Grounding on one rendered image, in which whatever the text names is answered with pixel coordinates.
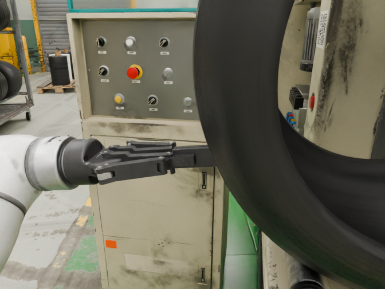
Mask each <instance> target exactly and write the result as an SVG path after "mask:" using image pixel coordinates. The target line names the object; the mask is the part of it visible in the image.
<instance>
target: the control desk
mask: <svg viewBox="0 0 385 289"><path fill-rule="evenodd" d="M195 16H196V12H129V13H123V12H121V13H68V14H66V18H67V23H68V32H69V41H70V49H71V54H72V63H73V71H74V79H75V85H76V93H77V101H78V110H79V115H80V119H82V121H81V130H82V138H83V139H88V138H95V139H97V140H99V141H100V142H101V144H102V145H103V146H104V147H106V148H108V147H109V146H111V145H120V146H126V145H127V143H126V141H128V140H134V141H137V142H176V146H197V145H207V142H206V139H205V136H204V133H203V130H202V126H201V122H200V119H199V114H198V109H197V103H196V99H195V91H194V79H193V39H194V27H195ZM167 172H168V173H167V174H165V175H159V176H153V177H145V178H137V179H129V180H123V181H116V182H112V183H108V184H105V185H99V183H98V184H96V185H89V191H90V197H91V205H92V213H93V222H94V227H95V236H96V244H97V253H98V258H99V266H100V275H101V284H102V288H104V289H222V281H223V272H224V266H225V257H226V248H227V225H228V211H229V189H228V187H227V186H226V184H225V182H224V180H223V178H222V176H221V174H220V172H219V170H218V168H217V167H192V168H177V169H175V174H171V173H170V170H167ZM105 240H112V241H116V245H117V248H108V247H106V242H105Z"/></svg>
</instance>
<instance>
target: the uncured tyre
mask: <svg viewBox="0 0 385 289"><path fill-rule="evenodd" d="M294 1H295V0H200V4H199V10H198V17H197V21H195V27H194V39H193V50H192V68H193V79H194V91H195V99H196V103H197V109H198V114H199V119H200V122H201V126H202V130H203V133H204V136H205V139H206V142H207V145H208V147H209V150H210V152H211V154H212V157H213V159H214V162H215V164H216V166H217V168H218V170H219V172H220V174H221V176H222V178H223V180H224V182H225V184H226V186H227V187H228V189H229V190H230V192H231V194H232V195H233V197H234V198H235V200H236V201H237V202H238V204H239V205H240V207H241V208H242V209H243V211H244V212H245V213H246V214H247V215H248V217H249V218H250V219H251V220H252V222H254V223H255V224H256V226H257V227H258V228H259V229H260V230H261V231H262V232H263V233H264V234H265V235H266V236H267V237H268V238H270V239H271V241H273V242H274V243H275V244H276V245H278V246H279V247H280V248H281V249H283V250H284V251H285V252H286V253H288V254H289V255H291V256H292V257H293V258H295V259H296V260H298V261H299V262H301V263H303V264H304V265H306V266H307V267H309V268H311V269H312V270H314V271H316V272H318V273H320V274H322V275H324V276H326V277H328V278H330V279H332V280H334V281H336V282H338V283H341V284H343V285H345V286H348V287H351V288H354V289H385V159H362V158H353V157H348V156H344V155H340V154H336V153H333V152H331V151H328V150H326V149H324V148H322V147H320V146H318V145H316V144H314V143H312V142H311V141H309V140H307V138H305V137H304V136H302V135H301V134H300V133H299V132H298V131H297V130H295V129H294V128H293V126H292V125H291V124H290V123H289V122H288V121H287V120H286V118H285V117H284V115H283V114H282V112H281V111H280V109H279V107H278V69H279V63H280V55H281V48H282V43H283V39H284V34H285V30H286V26H287V23H288V19H289V16H290V12H291V10H292V7H293V4H294Z"/></svg>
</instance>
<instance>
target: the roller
mask: <svg viewBox="0 0 385 289"><path fill-rule="evenodd" d="M284 254H285V262H286V270H287V275H288V283H289V289H325V287H324V283H323V279H322V276H321V274H320V273H318V272H316V271H314V270H312V269H311V268H309V267H307V266H306V265H304V264H303V263H301V262H299V261H298V260H296V259H295V258H293V257H292V256H291V255H289V254H288V253H286V252H285V251H284Z"/></svg>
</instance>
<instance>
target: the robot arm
mask: <svg viewBox="0 0 385 289"><path fill-rule="evenodd" d="M126 143H127V145H126V146H120V145H111V146H109V147H108V148H106V147H104V146H103V145H102V144H101V142H100V141H99V140H97V139H95V138H88V139H77V138H75V137H73V136H70V135H68V136H43V137H36V136H32V135H2V136H0V274H1V272H2V270H3V268H4V266H5V264H6V262H7V260H8V258H9V256H10V254H11V252H12V250H13V248H14V246H15V243H16V241H17V238H18V235H19V231H20V228H21V224H22V222H23V219H24V217H25V215H26V213H27V211H28V210H29V208H30V207H31V205H32V204H33V202H34V201H35V200H36V199H37V198H38V197H39V196H40V194H41V193H42V191H52V190H72V189H75V188H77V187H78V186H79V185H96V184H98V183H99V185H105V184H108V183H112V182H116V181H123V180H129V179H137V178H145V177H153V176H159V175H165V174H167V173H168V172H167V170H170V173H171V174H175V169H177V168H192V167H216V164H215V162H214V159H213V157H212V154H211V152H210V150H209V147H208V145H197V146H176V142H137V141H134V140H128V141H126Z"/></svg>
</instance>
